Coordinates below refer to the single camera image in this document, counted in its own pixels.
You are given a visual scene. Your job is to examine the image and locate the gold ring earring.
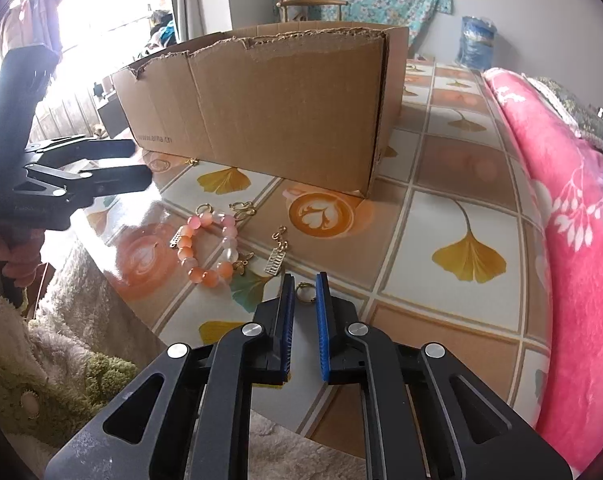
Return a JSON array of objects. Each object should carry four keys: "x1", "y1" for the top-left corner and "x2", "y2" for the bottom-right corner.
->
[{"x1": 295, "y1": 282, "x2": 317, "y2": 304}]

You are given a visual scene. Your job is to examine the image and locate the gold rectangular pendant earring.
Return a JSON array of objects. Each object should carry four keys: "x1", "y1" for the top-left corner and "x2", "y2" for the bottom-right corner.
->
[{"x1": 264, "y1": 226, "x2": 288, "y2": 276}]

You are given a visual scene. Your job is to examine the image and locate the dark grey board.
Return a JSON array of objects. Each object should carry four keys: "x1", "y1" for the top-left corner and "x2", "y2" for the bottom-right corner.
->
[{"x1": 96, "y1": 91, "x2": 129, "y2": 138}]

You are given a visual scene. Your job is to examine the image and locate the wooden chair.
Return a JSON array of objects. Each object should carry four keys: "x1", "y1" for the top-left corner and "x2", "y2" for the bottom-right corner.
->
[{"x1": 276, "y1": 0, "x2": 349, "y2": 23}]

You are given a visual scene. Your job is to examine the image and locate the blue water bottle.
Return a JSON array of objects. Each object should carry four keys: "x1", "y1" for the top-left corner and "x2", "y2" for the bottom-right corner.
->
[{"x1": 455, "y1": 15, "x2": 497, "y2": 72}]

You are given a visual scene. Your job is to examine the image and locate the gold clover earring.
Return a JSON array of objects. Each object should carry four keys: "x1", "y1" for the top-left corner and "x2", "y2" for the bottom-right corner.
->
[{"x1": 229, "y1": 200, "x2": 257, "y2": 222}]

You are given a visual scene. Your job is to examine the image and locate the pink floral blanket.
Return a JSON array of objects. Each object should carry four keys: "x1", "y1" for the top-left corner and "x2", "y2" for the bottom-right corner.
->
[{"x1": 484, "y1": 68, "x2": 603, "y2": 472}]

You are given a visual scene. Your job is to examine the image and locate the left hand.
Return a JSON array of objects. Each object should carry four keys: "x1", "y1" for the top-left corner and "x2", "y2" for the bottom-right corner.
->
[{"x1": 0, "y1": 230, "x2": 44, "y2": 287}]

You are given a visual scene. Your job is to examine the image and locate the brown cardboard box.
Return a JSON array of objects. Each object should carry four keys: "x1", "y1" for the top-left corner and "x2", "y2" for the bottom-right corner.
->
[{"x1": 113, "y1": 21, "x2": 409, "y2": 197}]

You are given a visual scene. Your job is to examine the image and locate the pink orange bead bracelet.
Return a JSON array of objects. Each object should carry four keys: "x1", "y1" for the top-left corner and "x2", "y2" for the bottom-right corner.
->
[{"x1": 176, "y1": 209, "x2": 241, "y2": 290}]

